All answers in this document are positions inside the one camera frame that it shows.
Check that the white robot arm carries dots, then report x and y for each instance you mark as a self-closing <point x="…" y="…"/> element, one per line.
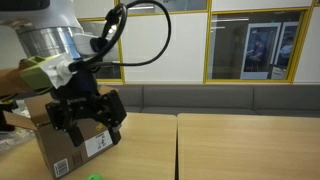
<point x="50" y="27"/>

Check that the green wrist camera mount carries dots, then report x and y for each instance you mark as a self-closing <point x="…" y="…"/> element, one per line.
<point x="46" y="72"/>

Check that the green plastic pear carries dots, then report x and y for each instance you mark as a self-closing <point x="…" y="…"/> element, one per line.
<point x="94" y="176"/>

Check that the grey bench sofa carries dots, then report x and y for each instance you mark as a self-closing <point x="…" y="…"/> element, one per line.
<point x="269" y="100"/>

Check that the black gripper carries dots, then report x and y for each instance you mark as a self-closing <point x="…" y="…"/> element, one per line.
<point x="80" y="99"/>

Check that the brown cardboard box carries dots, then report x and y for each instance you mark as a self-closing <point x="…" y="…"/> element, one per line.
<point x="61" y="157"/>

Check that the crumpled clear plastic wrap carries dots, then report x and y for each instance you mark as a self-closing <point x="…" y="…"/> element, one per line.
<point x="9" y="140"/>

